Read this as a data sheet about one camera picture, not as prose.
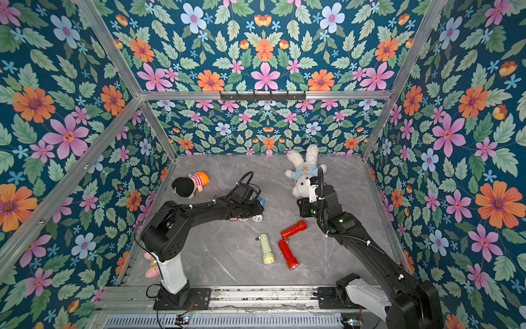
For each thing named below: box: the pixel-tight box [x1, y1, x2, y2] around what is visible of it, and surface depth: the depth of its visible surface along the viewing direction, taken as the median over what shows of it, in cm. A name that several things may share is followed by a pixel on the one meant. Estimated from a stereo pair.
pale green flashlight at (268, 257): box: [255, 233, 276, 265], surface depth 85 cm
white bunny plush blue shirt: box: [284, 143, 327, 199], surface depth 108 cm
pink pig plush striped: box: [143, 252, 160, 279], surface depth 78 cm
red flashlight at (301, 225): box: [280, 220, 308, 240], surface depth 90 cm
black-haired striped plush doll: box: [171, 171, 211, 199], surface depth 103 cm
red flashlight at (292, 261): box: [278, 239, 300, 271], surface depth 84 cm
